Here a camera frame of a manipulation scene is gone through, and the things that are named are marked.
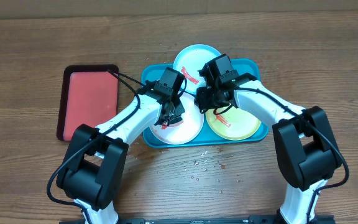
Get dark green sponge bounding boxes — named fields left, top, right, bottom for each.
left=161, top=116, right=183, bottom=129

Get white plate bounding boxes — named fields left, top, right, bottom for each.
left=150, top=93, right=204, bottom=145

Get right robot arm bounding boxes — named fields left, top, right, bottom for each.
left=195, top=54, right=349, bottom=223

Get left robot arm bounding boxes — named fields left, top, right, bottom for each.
left=47, top=67, right=187, bottom=223

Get teal plastic tray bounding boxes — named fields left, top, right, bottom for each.
left=141, top=58, right=269, bottom=148

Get dark red rectangular tray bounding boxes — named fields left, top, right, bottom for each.
left=56, top=64, right=119, bottom=141

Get light blue plate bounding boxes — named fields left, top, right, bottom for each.
left=173, top=44, right=221, bottom=95

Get yellow green plate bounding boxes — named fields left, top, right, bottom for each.
left=205, top=107, right=262, bottom=141

